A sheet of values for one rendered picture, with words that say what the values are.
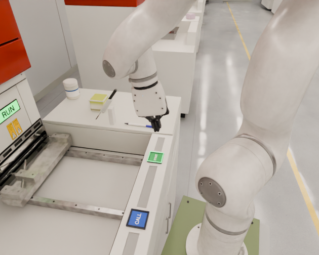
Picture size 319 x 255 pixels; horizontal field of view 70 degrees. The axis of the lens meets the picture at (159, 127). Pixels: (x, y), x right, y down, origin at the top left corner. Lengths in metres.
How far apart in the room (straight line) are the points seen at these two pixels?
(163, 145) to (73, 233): 0.45
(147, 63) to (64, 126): 0.63
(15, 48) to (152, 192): 0.70
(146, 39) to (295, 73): 0.31
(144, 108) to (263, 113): 0.40
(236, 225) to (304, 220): 1.55
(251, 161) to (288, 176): 1.93
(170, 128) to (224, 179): 0.61
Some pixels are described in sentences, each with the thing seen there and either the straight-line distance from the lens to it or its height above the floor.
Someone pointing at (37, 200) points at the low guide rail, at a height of 0.85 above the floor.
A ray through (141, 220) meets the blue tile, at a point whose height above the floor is 0.96.
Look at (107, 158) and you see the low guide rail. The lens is 1.07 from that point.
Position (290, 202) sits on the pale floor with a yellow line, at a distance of 2.20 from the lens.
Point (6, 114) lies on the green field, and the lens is 1.04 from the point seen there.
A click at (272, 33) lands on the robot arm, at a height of 1.47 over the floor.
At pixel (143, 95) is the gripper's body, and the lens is 0.69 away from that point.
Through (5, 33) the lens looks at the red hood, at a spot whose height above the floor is 1.37.
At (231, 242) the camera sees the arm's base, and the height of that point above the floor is 0.98.
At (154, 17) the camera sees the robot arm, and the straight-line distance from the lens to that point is 0.54.
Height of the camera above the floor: 1.56
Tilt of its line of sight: 36 degrees down
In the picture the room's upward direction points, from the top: straight up
